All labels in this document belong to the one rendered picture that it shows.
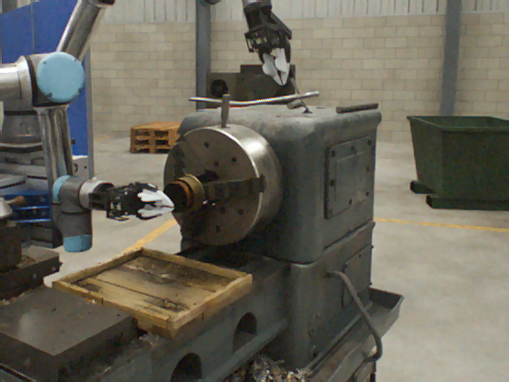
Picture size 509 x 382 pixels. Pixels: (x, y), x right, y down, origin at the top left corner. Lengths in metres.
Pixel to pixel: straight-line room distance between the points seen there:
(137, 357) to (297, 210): 0.68
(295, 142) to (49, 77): 0.64
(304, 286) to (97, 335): 0.76
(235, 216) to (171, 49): 10.89
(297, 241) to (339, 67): 9.88
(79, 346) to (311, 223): 0.78
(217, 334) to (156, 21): 11.29
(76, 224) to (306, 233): 0.60
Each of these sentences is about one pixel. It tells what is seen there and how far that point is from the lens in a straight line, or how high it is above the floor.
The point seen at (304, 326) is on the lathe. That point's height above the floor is 0.69.
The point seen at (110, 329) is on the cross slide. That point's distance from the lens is 0.96.
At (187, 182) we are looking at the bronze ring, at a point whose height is 1.12.
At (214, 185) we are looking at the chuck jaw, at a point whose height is 1.10.
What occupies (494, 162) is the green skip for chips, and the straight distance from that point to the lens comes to 5.90.
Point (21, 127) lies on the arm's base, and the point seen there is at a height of 1.21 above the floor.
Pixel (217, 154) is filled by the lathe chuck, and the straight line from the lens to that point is 1.40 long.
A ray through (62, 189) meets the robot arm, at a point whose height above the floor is 1.09.
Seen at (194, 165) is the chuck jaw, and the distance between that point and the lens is 1.41.
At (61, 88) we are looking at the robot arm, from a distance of 1.34.
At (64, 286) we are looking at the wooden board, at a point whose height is 0.90.
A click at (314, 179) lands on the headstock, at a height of 1.10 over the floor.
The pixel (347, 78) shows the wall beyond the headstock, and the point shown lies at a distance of 11.29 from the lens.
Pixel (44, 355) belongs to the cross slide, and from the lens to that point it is 0.91.
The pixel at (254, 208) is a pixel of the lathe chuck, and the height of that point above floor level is 1.04.
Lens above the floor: 1.38
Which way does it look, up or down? 9 degrees down
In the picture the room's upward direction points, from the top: straight up
